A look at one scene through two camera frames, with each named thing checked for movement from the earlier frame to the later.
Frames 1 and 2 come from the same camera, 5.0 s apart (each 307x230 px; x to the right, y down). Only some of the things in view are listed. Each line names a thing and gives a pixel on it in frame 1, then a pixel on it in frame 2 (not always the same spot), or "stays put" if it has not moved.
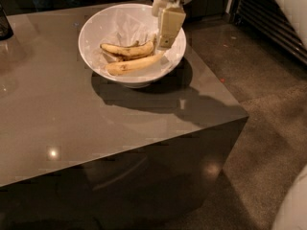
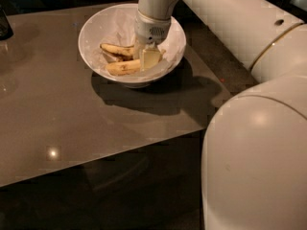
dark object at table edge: (6, 31) stays put
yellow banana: (122, 52) stays put
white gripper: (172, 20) to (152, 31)
